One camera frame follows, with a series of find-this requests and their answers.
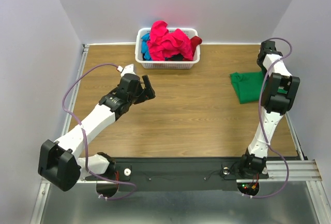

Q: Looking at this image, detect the green t shirt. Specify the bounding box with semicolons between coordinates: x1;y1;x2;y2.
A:
229;70;288;104

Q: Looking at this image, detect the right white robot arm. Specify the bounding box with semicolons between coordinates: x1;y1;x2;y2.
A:
238;38;300;178

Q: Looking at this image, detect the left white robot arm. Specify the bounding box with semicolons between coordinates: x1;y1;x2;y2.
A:
38;73;155;191

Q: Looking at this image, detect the black garment in basket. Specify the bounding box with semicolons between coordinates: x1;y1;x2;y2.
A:
165;54;184;62

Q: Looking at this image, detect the blue t shirt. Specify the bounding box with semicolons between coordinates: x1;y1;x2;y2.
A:
141;33;152;61

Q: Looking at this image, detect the pink t shirt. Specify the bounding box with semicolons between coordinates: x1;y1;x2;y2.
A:
146;21;193;61

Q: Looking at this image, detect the dark red t shirt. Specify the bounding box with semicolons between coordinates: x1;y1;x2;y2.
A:
190;36;202;54

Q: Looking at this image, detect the white plastic laundry basket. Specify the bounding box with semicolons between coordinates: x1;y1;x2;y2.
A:
135;27;201;69

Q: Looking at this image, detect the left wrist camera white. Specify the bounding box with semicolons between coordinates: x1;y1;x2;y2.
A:
116;64;136;77

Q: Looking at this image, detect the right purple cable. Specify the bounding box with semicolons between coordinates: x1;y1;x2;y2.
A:
242;37;293;199

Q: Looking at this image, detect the aluminium frame rail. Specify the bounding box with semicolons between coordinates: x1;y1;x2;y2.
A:
30;44;89;223

